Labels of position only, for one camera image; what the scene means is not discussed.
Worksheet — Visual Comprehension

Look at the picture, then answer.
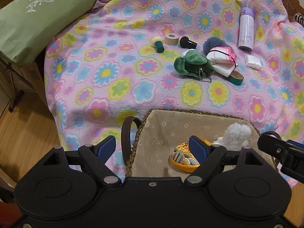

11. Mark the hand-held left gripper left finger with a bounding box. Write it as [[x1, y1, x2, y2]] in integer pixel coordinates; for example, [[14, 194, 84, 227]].
[[42, 135, 121, 187]]

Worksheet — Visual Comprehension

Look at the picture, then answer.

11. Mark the pink and white cloth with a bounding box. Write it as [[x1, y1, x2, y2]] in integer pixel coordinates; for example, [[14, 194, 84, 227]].
[[206, 47, 238, 65]]

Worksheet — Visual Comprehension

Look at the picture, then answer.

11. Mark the green plush toy with chain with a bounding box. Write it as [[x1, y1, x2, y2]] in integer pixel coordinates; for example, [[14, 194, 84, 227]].
[[173, 49, 215, 83]]

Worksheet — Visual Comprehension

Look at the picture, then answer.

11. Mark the blue fluffy pom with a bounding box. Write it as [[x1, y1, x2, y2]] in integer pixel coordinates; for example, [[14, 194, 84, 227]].
[[203, 37, 230, 54]]

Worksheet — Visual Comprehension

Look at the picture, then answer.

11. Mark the black and white striped item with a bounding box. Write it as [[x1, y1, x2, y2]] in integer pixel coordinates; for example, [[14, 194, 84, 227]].
[[293, 13, 304, 26]]

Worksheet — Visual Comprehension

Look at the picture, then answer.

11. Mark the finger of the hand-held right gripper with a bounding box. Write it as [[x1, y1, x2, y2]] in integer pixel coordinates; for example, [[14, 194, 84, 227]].
[[287, 140, 304, 154], [258, 134, 304, 178]]

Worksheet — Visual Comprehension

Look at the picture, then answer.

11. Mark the woven basket with floral lining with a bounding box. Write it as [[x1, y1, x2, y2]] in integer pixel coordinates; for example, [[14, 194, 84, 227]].
[[121, 109, 283, 178]]

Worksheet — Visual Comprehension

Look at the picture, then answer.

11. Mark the white fluffy plush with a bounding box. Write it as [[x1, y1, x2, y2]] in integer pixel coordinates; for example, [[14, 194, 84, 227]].
[[211, 123, 253, 151]]

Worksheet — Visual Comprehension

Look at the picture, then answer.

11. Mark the white and purple bottle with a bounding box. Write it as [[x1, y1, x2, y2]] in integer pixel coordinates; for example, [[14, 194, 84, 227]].
[[238, 7, 256, 53]]

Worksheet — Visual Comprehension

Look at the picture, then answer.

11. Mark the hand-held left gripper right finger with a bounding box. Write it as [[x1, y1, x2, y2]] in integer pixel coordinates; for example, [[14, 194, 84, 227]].
[[185, 135, 262, 188]]

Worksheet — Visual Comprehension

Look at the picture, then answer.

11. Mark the pink floral fleece blanket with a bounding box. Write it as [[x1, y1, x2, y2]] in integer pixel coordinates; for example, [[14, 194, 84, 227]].
[[44, 0, 304, 188]]

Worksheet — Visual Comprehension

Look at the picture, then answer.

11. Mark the green tape roll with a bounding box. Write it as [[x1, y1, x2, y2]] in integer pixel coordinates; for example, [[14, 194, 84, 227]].
[[226, 71, 244, 86]]

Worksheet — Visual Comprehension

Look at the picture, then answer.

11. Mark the yellow bowl of hair ties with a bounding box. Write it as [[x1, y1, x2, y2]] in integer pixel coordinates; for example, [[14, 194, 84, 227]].
[[169, 142, 212, 173]]

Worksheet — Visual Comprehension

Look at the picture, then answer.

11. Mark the beige tape roll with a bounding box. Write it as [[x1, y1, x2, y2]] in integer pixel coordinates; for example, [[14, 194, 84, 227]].
[[164, 34, 179, 45]]

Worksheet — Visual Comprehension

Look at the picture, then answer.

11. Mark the wooden folding stand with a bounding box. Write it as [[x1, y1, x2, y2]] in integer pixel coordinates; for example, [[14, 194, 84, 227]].
[[0, 57, 48, 113]]

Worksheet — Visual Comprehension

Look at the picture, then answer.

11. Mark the cream sponge with teal handle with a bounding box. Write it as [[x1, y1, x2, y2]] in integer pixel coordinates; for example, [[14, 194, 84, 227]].
[[150, 36, 165, 53]]

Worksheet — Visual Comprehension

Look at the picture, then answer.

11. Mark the white tissue packet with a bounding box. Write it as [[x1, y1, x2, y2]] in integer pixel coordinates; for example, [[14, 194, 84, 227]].
[[245, 54, 262, 70]]

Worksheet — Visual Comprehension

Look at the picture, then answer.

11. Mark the green printed pillow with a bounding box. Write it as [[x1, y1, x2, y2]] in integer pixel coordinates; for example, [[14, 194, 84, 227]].
[[0, 0, 100, 67]]

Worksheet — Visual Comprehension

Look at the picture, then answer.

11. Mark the black round brush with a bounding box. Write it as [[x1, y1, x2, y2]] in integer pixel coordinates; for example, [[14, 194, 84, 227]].
[[179, 36, 198, 49]]

